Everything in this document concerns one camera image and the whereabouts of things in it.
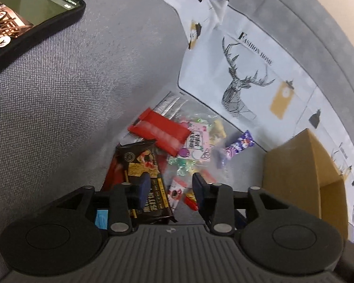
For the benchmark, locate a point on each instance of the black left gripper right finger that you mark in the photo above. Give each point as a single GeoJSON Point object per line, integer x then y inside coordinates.
{"type": "Point", "coordinates": [219, 206]}

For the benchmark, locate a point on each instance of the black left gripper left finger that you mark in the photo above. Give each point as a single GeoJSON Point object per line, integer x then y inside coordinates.
{"type": "Point", "coordinates": [113, 207]}

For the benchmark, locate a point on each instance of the black cracker snack packet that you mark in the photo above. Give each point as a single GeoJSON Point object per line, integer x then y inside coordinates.
{"type": "Point", "coordinates": [140, 168]}

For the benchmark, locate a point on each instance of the red orange snack packet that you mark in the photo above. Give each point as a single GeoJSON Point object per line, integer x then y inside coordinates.
{"type": "Point", "coordinates": [114, 175]}

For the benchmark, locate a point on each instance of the small red white sachet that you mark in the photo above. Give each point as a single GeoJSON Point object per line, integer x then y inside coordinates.
{"type": "Point", "coordinates": [175, 192]}

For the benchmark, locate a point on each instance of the purple candy bar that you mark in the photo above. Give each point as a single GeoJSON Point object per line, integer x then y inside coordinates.
{"type": "Point", "coordinates": [244, 141]}

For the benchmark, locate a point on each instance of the clear bag of candies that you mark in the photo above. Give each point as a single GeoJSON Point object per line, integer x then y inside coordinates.
{"type": "Point", "coordinates": [202, 151]}

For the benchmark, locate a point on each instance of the brown cardboard box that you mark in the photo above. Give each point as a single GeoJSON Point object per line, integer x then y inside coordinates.
{"type": "Point", "coordinates": [301, 172]}

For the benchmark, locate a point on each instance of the deer print sofa cover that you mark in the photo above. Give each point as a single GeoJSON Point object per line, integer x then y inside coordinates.
{"type": "Point", "coordinates": [238, 70]}

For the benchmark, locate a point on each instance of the black smartphone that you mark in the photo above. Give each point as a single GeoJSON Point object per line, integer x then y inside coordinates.
{"type": "Point", "coordinates": [26, 23]}

